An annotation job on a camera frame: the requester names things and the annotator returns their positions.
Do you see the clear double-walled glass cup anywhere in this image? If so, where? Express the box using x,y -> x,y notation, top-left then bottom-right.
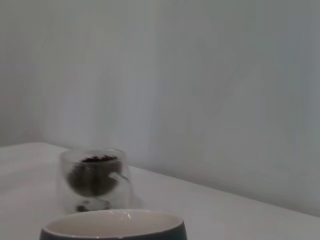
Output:
58,147 -> 141,214

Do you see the coffee beans heap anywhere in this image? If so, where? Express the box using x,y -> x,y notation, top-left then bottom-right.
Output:
66,154 -> 125,211

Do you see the dark teal ceramic mug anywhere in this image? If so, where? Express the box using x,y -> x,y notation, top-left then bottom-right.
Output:
39,209 -> 188,240

